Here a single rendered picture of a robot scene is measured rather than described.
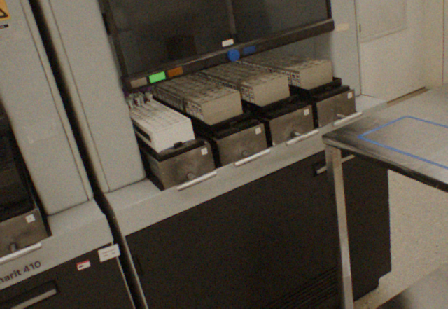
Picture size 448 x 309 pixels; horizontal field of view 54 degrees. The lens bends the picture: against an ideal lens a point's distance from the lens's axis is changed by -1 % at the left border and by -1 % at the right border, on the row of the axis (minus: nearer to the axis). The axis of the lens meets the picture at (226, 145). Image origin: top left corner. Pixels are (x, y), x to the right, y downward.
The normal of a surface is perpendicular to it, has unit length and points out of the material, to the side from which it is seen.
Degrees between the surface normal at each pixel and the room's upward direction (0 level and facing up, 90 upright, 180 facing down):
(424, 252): 0
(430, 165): 0
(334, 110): 90
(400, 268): 0
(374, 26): 90
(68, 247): 90
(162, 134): 90
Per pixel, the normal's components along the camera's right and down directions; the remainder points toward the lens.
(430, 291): -0.18, -0.90
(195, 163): 0.48, 0.26
